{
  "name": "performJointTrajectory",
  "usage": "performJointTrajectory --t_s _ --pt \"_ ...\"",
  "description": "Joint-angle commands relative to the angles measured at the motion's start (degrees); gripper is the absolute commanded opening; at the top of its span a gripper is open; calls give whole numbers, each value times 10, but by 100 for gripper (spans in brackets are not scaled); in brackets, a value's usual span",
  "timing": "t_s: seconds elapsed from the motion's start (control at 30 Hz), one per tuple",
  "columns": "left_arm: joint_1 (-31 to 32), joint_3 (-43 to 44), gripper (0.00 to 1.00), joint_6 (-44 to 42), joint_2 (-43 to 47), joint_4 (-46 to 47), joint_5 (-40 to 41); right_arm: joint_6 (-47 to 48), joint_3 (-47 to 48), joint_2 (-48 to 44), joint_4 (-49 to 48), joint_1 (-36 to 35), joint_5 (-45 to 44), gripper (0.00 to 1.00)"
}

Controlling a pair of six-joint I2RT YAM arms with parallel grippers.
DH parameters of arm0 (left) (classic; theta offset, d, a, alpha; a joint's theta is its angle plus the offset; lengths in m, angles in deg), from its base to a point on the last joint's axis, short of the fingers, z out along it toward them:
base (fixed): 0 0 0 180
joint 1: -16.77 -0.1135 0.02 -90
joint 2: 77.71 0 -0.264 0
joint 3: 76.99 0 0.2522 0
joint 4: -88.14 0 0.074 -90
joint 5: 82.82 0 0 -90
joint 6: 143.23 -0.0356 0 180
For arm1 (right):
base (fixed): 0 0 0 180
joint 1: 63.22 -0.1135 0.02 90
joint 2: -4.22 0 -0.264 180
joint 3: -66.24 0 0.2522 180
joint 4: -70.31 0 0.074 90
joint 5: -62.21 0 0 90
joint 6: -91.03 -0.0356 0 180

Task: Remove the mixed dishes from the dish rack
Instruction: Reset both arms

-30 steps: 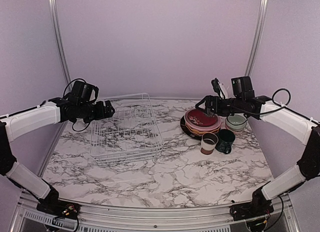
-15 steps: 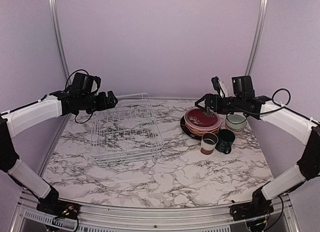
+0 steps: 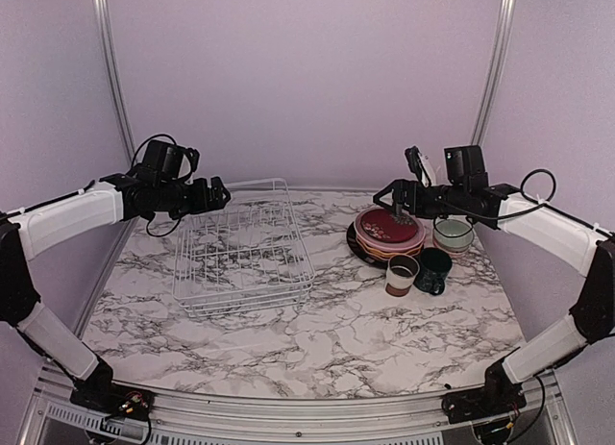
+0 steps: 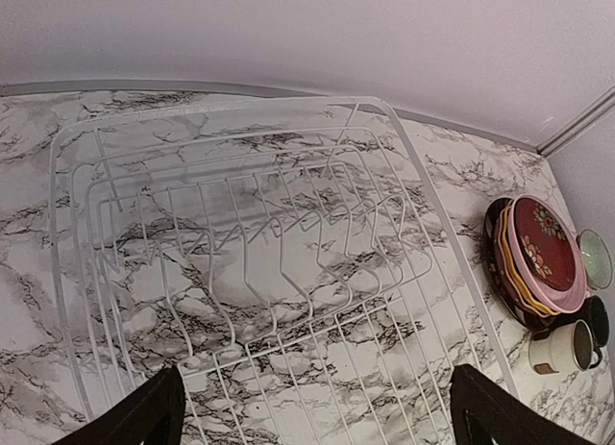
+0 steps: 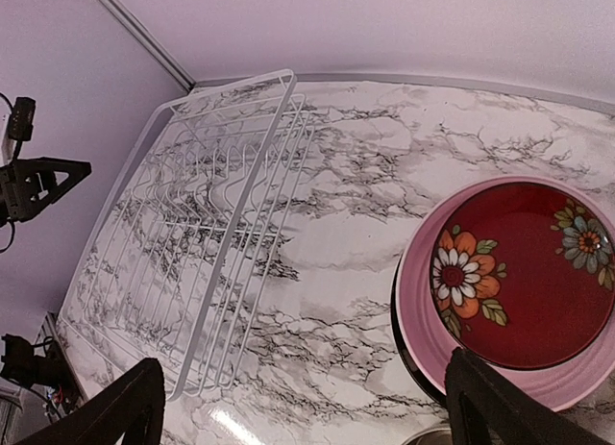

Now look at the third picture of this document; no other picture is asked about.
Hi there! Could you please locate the dark brown plate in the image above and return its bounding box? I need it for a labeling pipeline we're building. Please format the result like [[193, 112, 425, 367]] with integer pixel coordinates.
[[358, 209, 419, 243]]

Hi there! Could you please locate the dark green mug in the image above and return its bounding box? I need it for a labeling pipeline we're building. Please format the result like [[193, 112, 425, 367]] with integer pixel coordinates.
[[414, 247, 453, 296]]

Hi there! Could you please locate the red patterned white bowl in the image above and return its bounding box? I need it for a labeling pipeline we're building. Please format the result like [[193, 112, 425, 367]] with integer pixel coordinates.
[[436, 246, 469, 259]]

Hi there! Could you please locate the pale green bowl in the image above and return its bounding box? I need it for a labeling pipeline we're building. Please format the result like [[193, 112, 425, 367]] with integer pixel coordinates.
[[432, 218, 475, 254]]

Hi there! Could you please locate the right aluminium frame post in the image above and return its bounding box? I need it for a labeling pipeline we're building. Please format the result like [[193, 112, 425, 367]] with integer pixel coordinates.
[[471, 0, 516, 145]]

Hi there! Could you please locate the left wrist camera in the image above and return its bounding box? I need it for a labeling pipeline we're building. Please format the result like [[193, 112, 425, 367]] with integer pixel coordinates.
[[128, 134, 200, 186]]

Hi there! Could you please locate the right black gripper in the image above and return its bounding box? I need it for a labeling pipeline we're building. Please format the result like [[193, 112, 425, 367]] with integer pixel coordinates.
[[374, 178, 469, 218]]

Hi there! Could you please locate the white wire dish rack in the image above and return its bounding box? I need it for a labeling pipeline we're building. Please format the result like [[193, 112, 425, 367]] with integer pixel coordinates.
[[172, 178, 315, 318]]

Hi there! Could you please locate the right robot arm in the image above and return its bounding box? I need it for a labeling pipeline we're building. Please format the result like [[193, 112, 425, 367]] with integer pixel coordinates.
[[373, 180, 614, 414]]

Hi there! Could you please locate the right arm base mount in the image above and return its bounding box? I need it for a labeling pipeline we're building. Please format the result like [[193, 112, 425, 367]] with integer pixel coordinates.
[[441, 386, 527, 424]]

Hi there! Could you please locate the pink plate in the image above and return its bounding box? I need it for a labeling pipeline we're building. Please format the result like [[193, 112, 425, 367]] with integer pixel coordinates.
[[354, 210, 426, 252]]

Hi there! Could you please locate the maroon polka dot plate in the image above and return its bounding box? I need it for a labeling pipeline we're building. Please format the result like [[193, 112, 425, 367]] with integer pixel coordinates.
[[349, 243, 424, 265]]

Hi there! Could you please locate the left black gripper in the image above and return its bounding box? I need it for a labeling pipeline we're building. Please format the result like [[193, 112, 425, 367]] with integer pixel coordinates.
[[156, 174, 230, 219]]

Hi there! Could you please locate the front aluminium rail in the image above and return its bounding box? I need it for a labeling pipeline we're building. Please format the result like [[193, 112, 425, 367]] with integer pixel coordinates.
[[17, 365, 578, 444]]

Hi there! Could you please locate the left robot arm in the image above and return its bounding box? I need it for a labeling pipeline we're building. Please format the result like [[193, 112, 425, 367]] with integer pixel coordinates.
[[1, 174, 231, 411]]

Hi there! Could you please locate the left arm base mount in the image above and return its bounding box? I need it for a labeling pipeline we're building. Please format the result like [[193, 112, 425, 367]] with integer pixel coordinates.
[[70, 383, 155, 421]]

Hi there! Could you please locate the black striped plate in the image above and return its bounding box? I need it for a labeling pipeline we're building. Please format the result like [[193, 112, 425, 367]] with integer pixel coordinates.
[[346, 221, 425, 270]]

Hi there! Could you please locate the left aluminium frame post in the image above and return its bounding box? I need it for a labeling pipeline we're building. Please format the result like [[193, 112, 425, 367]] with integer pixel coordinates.
[[93, 0, 135, 160]]

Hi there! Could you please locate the aluminium frame post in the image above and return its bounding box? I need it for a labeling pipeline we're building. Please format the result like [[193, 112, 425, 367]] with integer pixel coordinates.
[[471, 0, 516, 145], [93, 0, 135, 160]]

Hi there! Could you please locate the brown and white cup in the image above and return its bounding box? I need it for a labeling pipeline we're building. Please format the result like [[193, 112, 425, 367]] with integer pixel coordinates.
[[385, 255, 420, 297]]

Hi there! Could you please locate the yellow polka dot plate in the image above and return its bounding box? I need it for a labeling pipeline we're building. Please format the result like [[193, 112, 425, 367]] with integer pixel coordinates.
[[357, 240, 424, 260]]

